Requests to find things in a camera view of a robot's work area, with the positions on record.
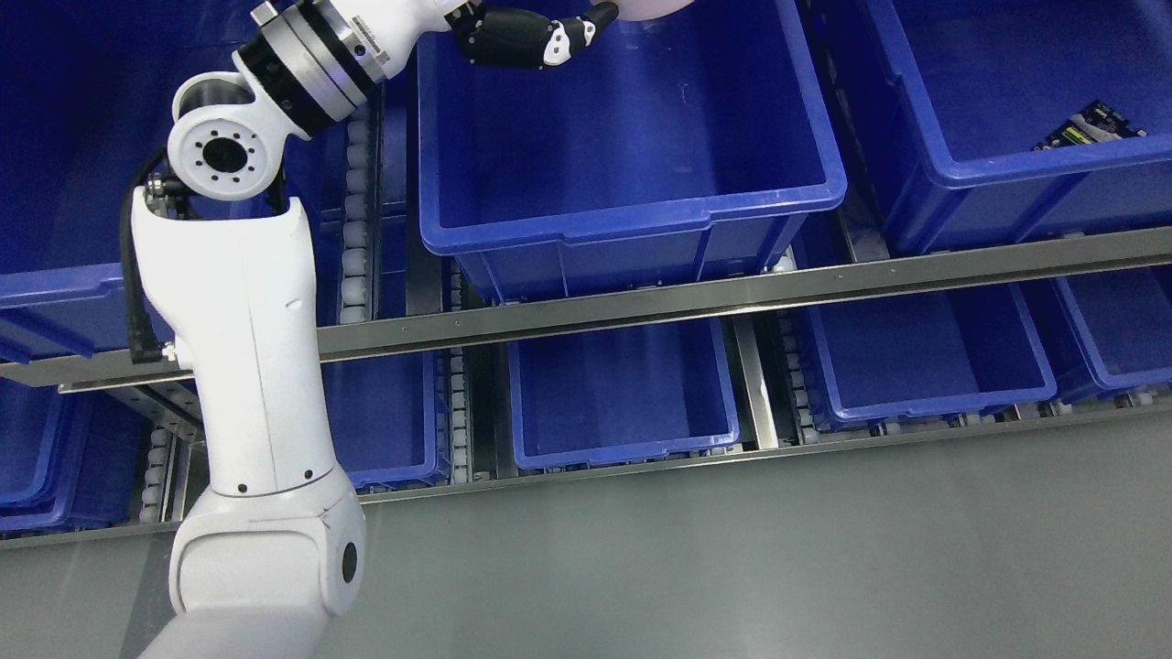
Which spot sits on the blue bin upper left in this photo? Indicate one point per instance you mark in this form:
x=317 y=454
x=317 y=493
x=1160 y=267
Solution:
x=87 y=109

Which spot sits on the pink bowl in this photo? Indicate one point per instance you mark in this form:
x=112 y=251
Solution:
x=648 y=10

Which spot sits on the blue bin lower far right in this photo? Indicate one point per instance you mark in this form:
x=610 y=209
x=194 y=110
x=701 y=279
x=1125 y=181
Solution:
x=1104 y=334

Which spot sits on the dark packet in bin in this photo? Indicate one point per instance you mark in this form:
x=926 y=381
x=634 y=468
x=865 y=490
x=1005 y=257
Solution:
x=1094 y=124

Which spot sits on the blue bin lower far left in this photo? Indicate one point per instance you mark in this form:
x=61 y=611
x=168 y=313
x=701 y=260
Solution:
x=68 y=461

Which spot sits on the blue bin lower middle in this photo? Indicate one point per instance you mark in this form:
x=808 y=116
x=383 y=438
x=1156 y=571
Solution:
x=617 y=396

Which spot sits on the blue bin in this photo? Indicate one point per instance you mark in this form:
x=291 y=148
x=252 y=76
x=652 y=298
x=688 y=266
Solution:
x=87 y=109
x=948 y=97
x=617 y=396
x=1104 y=334
x=68 y=461
x=687 y=148
x=940 y=354
x=390 y=420

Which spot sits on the blue bin upper middle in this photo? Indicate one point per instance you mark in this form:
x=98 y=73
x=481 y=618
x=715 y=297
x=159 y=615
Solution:
x=687 y=148

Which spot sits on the blue bin upper right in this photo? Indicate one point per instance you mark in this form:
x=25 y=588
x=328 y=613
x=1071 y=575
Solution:
x=948 y=97

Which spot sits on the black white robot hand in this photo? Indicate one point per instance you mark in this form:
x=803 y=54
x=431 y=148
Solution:
x=501 y=36

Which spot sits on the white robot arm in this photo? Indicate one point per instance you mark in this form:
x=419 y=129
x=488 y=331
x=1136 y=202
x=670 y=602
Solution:
x=274 y=549

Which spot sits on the metal shelf rack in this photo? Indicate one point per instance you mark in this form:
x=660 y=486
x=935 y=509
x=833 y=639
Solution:
x=671 y=301

